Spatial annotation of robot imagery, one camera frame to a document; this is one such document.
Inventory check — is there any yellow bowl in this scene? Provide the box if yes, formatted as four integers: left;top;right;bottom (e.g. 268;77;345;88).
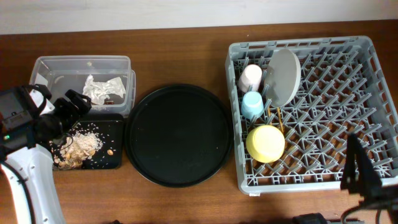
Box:
246;125;285;163

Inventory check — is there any white napkin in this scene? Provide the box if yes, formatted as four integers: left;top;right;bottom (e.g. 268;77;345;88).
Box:
83;75;126;105

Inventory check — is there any gold snack wrapper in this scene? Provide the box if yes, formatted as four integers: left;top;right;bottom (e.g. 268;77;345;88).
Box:
104;100;114;105

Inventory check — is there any grey dishwasher rack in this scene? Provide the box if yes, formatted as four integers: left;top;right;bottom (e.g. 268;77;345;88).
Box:
225;36;397;196

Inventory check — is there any pink cup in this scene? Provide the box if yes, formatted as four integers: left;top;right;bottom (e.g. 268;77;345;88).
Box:
238;64;262;93

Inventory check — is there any round black tray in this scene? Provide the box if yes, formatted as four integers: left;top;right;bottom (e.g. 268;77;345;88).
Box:
124;84;234;188

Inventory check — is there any grey plate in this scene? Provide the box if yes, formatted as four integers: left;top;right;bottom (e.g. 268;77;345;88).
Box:
264;49;301;108

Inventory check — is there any blue cup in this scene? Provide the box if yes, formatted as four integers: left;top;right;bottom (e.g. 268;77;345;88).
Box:
241;91;264;119

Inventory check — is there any clear plastic bin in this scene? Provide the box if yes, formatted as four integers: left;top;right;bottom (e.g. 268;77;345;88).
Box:
29;55;136;117

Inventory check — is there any white label on bin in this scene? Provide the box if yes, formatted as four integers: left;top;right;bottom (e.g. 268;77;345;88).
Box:
34;73;48;86

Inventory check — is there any black rectangular tray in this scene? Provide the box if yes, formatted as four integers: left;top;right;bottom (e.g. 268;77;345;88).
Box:
49;113;124;171

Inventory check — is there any food scraps and rice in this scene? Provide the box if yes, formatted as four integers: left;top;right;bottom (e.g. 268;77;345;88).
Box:
52;123;116;170

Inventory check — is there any wooden chopstick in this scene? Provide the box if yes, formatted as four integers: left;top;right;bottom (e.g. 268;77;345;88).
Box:
277;107;284;134
267;106;272;125

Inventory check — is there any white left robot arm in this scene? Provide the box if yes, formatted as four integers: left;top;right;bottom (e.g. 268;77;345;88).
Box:
1;84;91;223

